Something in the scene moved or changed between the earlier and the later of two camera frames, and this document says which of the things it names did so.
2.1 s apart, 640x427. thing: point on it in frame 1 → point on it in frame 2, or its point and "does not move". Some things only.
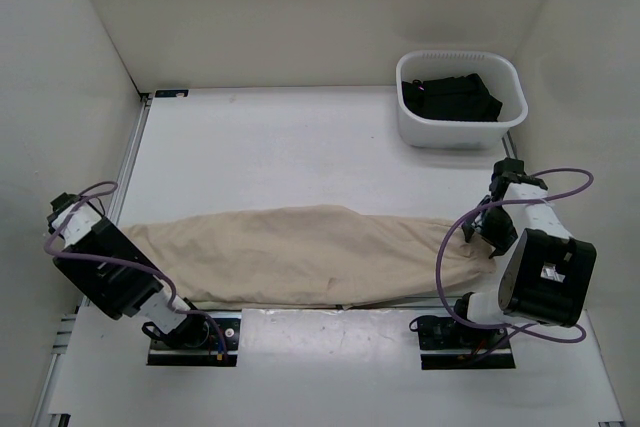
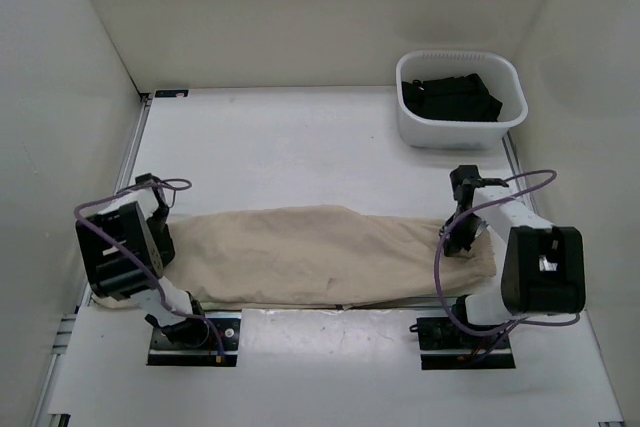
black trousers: (460, 98) does not move
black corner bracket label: (172, 93) does not move
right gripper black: (501, 240) → (454, 243)
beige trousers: (316, 255) does not move
